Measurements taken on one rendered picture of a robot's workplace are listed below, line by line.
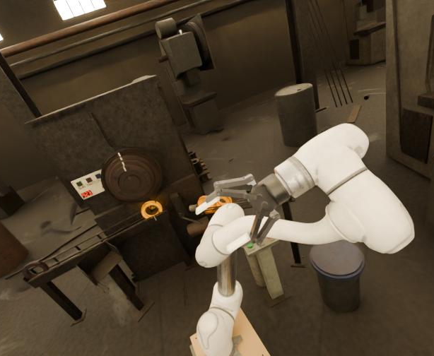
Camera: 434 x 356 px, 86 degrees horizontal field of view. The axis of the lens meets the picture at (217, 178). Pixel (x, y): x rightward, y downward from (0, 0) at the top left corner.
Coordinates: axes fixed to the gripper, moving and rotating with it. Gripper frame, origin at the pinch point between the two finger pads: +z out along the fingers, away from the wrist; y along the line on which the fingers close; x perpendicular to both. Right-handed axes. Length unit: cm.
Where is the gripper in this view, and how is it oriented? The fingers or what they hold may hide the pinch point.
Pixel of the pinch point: (215, 229)
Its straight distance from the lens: 61.8
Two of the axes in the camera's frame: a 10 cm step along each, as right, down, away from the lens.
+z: -8.1, 5.7, 1.2
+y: 5.8, 7.8, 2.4
